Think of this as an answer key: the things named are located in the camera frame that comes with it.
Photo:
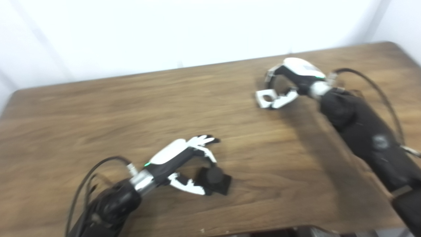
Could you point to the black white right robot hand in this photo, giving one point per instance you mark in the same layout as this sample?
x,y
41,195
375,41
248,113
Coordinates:
x,y
302,70

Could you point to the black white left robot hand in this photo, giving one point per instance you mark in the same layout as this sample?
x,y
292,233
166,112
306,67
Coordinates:
x,y
169,153

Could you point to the white square piece with hole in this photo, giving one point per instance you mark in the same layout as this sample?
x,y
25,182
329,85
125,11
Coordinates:
x,y
261,100

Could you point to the black peg with square base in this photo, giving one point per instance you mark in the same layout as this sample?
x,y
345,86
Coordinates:
x,y
217,177

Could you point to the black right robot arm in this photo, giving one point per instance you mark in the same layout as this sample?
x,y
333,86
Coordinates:
x,y
361,128

